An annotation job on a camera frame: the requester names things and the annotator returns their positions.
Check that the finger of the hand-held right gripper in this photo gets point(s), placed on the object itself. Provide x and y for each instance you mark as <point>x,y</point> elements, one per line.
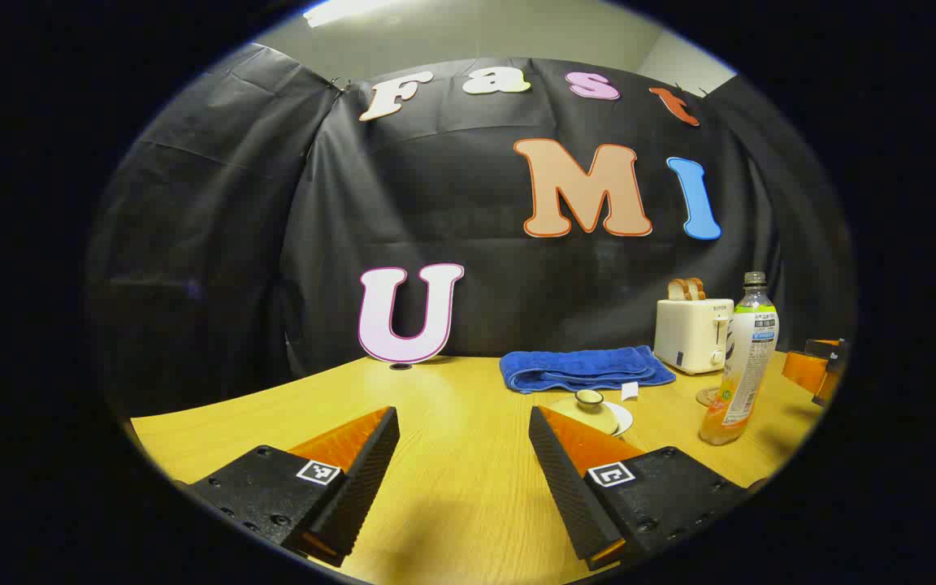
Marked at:
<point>805,370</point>
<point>829,349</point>

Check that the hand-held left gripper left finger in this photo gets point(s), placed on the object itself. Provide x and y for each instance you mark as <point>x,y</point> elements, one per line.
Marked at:
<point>362,479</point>

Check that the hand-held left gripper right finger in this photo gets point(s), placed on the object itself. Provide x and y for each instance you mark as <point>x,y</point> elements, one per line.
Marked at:
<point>569,496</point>

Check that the clear water bottle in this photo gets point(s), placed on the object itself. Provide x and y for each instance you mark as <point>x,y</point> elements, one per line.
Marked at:
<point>748,357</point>

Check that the cream teacup lid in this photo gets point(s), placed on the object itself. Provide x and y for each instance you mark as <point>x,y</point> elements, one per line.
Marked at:
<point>586,413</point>

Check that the cream ceramic teacup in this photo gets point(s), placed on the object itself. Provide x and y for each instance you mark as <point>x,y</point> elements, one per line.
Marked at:
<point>624,418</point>

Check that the round cork coaster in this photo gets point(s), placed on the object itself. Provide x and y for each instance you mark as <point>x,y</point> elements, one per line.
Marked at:
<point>705,397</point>

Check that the white toaster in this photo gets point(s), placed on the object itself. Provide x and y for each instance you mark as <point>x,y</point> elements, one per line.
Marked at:
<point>691,337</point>

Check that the blue folded towel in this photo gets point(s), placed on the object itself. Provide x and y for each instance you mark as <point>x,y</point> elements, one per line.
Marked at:
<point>582,366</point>

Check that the toasted bread slice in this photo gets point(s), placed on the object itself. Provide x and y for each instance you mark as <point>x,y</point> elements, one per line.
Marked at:
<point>696,288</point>
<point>677,290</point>

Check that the black backdrop cloth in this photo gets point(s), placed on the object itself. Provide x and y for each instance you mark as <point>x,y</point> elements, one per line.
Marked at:
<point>216,244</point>

